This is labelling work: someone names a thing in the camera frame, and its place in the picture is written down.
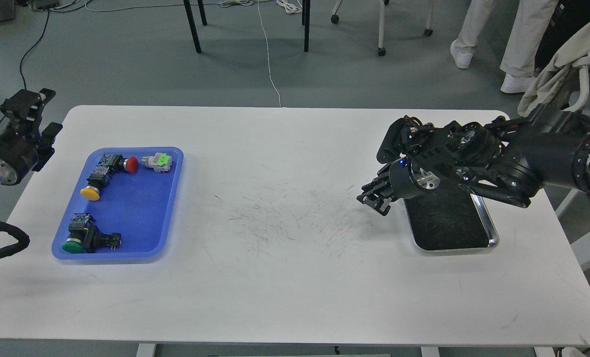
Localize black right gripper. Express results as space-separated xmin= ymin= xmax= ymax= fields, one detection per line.
xmin=356 ymin=158 xmax=441 ymax=216

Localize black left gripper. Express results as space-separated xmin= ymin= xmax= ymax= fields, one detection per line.
xmin=0 ymin=88 xmax=63 ymax=185

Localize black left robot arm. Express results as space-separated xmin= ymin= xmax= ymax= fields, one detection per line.
xmin=0 ymin=88 xmax=63 ymax=186

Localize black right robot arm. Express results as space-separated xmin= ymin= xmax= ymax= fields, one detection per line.
xmin=357 ymin=105 xmax=590 ymax=216

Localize silver metal tray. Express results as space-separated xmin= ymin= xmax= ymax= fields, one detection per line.
xmin=404 ymin=190 xmax=500 ymax=254

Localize blue plastic tray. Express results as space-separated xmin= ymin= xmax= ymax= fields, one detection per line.
xmin=51 ymin=147 xmax=184 ymax=264

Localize green grey connector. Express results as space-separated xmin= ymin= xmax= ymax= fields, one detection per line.
xmin=141 ymin=152 xmax=173 ymax=173

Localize white rolling chair base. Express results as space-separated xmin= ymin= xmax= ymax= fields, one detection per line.
xmin=330 ymin=0 xmax=436 ymax=57

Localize black chair legs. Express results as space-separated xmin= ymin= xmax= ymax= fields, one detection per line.
xmin=181 ymin=0 xmax=312 ymax=54

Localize white chair with beige cloth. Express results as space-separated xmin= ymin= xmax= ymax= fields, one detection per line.
xmin=518 ymin=22 xmax=590 ymax=271

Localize person legs with sneakers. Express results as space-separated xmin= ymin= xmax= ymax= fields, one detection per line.
xmin=450 ymin=0 xmax=558 ymax=94

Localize yellow push button switch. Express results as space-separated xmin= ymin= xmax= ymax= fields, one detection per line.
xmin=80 ymin=166 xmax=111 ymax=201

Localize red push button switch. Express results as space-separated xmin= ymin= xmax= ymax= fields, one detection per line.
xmin=97 ymin=154 xmax=139 ymax=175

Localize black floor cable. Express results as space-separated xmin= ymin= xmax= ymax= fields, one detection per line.
xmin=20 ymin=0 xmax=77 ymax=91

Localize green push button switch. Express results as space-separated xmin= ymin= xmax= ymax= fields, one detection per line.
xmin=61 ymin=213 xmax=122 ymax=254

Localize white floor cable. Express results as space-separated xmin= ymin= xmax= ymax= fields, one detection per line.
xmin=84 ymin=0 xmax=303 ymax=108

